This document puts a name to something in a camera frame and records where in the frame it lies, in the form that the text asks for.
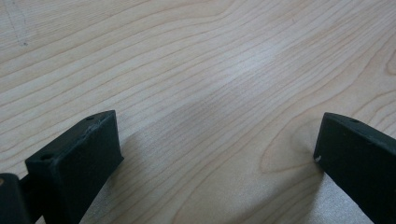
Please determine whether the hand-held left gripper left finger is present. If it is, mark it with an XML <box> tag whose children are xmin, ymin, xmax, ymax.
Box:
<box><xmin>24</xmin><ymin>109</ymin><xmax>125</xmax><ymax>224</ymax></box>

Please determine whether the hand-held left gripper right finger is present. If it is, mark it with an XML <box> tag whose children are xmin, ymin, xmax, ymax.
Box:
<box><xmin>313</xmin><ymin>112</ymin><xmax>396</xmax><ymax>224</ymax></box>

